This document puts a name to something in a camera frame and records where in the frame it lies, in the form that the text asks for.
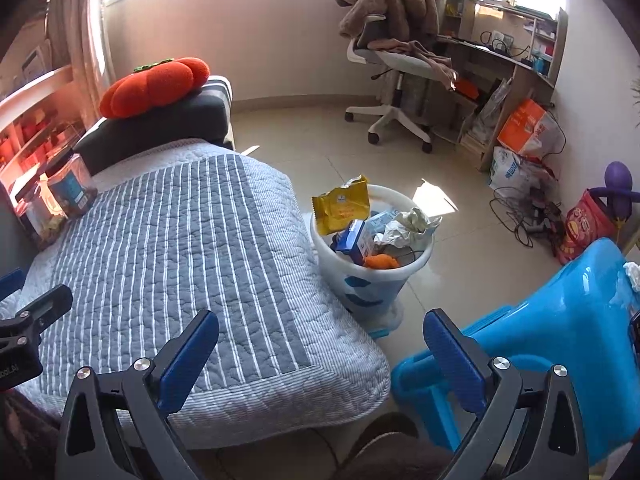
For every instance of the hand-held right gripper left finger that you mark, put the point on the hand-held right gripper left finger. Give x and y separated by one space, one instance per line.
185 360

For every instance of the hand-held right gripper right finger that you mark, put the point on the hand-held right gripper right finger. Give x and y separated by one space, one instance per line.
455 360

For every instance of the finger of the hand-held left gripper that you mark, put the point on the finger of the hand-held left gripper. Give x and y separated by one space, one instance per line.
47 305
11 284

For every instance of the white plastic trash bin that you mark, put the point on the white plastic trash bin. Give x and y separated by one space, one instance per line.
370 290

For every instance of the orange soft scrap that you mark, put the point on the orange soft scrap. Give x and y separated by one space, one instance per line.
380 261

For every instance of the white paper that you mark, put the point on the white paper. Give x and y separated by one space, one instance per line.
410 222

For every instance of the light blue drink carton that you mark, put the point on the light blue drink carton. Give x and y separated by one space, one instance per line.
375 232

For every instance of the dark blue white carton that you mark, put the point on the dark blue white carton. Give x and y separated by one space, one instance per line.
352 240

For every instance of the yellow snack packet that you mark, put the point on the yellow snack packet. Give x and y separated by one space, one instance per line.
340 207

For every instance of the grey padded backrest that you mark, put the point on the grey padded backrest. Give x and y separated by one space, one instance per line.
7 230

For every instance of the clear jar with nuts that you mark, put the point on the clear jar with nuts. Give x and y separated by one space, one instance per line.
40 215

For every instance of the blue plastic stool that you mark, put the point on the blue plastic stool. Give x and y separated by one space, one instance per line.
550 300

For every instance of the blue label plastic jar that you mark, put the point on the blue label plastic jar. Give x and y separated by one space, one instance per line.
72 185

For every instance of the grey striped quilted cushion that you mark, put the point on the grey striped quilted cushion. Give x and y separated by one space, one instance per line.
175 240

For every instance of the white pink shelf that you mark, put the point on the white pink shelf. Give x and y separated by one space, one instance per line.
30 105

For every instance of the red gift bag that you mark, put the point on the red gift bag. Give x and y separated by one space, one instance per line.
582 225

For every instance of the white tissue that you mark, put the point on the white tissue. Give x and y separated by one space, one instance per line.
631 277

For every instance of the white printed bag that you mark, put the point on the white printed bag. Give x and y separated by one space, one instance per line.
510 170

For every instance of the orange cardboard box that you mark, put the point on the orange cardboard box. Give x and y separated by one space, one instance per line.
525 127

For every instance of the red pumpkin cushion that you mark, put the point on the red pumpkin cushion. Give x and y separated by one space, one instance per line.
155 85

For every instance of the purple balloon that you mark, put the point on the purple balloon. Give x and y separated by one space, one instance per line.
620 175

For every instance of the clear plastic bag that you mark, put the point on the clear plastic bag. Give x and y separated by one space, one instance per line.
492 110

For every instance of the beige curtain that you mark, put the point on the beige curtain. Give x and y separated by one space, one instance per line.
75 35

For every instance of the white office chair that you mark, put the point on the white office chair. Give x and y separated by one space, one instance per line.
395 110

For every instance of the orange cloth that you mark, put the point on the orange cloth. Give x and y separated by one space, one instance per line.
467 89

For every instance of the wooden desk with shelves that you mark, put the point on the wooden desk with shelves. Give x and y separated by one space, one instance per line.
520 80

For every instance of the beige garment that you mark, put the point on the beige garment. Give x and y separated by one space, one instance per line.
425 57

